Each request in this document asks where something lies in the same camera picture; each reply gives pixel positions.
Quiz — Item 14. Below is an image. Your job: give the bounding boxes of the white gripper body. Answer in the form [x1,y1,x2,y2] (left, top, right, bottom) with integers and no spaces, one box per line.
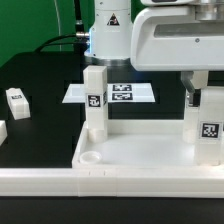
[130,4,224,71]

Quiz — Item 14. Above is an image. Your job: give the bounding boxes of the black cable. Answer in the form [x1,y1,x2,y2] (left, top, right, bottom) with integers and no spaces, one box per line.
[34,33,90,53]

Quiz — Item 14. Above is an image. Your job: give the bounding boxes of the white front fence rail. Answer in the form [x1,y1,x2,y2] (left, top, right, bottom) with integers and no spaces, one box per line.
[0,167,224,198]

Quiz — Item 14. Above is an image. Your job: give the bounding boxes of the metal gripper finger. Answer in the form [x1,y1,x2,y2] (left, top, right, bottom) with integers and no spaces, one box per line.
[181,71,201,107]

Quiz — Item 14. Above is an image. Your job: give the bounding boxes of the fiducial marker sheet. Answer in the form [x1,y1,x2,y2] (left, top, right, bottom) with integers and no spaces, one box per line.
[62,83,155,103]

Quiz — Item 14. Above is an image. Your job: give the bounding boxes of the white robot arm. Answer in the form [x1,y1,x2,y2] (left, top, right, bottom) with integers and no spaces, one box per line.
[85,0,224,92]

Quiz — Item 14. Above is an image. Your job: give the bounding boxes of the white desk top tray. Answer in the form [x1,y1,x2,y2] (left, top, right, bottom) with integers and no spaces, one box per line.
[72,119,224,170]

